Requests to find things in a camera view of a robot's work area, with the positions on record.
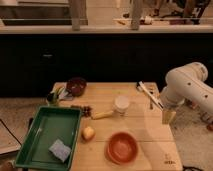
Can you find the dark grape bunch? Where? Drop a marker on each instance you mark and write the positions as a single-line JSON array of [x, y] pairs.
[[86, 110]]

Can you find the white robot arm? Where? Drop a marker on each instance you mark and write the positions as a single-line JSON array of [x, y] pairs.
[[187, 83]]

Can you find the dark red bowl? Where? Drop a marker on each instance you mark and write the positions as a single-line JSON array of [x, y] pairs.
[[76, 86]]

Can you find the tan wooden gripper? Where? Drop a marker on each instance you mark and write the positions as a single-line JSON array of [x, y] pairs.
[[168, 116]]

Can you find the yellow banana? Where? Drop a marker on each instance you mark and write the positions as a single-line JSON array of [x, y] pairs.
[[102, 115]]

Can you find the green plastic tray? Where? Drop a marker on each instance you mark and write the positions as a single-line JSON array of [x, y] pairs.
[[49, 124]]

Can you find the white cup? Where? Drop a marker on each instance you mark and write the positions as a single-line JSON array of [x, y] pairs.
[[121, 104]]

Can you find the green vegetable toy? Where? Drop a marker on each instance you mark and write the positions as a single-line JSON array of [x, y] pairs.
[[53, 97]]

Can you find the blue sponge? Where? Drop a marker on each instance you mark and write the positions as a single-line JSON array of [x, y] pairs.
[[60, 150]]

